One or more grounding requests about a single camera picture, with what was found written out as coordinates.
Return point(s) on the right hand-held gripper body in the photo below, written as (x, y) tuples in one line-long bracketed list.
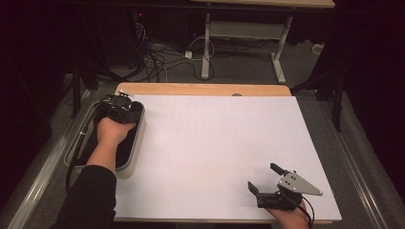
[(297, 184)]

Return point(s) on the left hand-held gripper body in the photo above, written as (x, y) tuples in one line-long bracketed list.
[(122, 109)]

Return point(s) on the beige plastic basin grey rim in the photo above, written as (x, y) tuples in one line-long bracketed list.
[(140, 133)]

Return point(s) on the dark knit vest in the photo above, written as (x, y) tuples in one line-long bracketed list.
[(125, 149)]

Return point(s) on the person's left hand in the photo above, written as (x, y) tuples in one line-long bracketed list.
[(113, 132)]

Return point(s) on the person's right hand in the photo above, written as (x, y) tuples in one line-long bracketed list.
[(294, 219)]

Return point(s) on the black stand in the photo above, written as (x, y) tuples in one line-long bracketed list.
[(337, 105), (76, 89)]

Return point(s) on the white table sheet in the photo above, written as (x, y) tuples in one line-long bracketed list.
[(207, 143)]

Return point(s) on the white power adapter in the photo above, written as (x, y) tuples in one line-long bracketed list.
[(188, 54)]

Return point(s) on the small pale box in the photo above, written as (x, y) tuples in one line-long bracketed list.
[(317, 48)]

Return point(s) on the white-legged desk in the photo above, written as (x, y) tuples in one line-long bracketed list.
[(245, 30)]

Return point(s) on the metal floor rail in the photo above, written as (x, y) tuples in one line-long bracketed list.
[(44, 171), (356, 181)]

